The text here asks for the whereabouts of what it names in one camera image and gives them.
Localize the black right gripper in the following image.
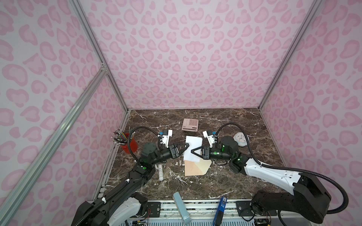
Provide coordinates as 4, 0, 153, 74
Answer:
191, 146, 232, 161

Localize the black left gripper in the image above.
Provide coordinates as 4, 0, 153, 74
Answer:
150, 144, 189, 168

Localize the white letter paper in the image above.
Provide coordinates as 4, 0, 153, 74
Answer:
183, 136, 203, 163

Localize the beige envelope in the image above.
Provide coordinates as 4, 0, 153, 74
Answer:
184, 159, 212, 176

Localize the white glue stick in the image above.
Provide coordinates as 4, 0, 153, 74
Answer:
157, 164, 164, 181

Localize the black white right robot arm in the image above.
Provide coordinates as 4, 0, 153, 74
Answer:
190, 126, 349, 224

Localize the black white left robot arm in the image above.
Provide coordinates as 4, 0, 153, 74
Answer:
72, 131, 189, 226

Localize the pink calculator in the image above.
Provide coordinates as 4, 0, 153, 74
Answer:
182, 119, 199, 132

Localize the white round clock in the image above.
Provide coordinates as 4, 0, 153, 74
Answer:
233, 132, 248, 147

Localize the red pencil cup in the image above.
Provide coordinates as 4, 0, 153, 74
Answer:
121, 137, 138, 154

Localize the coloured pencils bundle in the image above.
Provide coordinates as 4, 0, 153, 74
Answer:
110, 129, 133, 146

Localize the blue utility knife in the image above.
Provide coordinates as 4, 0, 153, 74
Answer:
213, 196, 227, 226

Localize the light blue stapler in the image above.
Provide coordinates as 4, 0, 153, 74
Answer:
173, 192, 192, 225

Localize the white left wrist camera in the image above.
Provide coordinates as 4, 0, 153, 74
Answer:
158, 130, 173, 149

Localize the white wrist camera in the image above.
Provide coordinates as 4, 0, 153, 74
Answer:
203, 131, 218, 148
158, 130, 173, 149

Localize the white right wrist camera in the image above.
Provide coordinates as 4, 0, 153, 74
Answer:
203, 131, 218, 148

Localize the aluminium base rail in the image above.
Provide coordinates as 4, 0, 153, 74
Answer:
76, 197, 323, 226

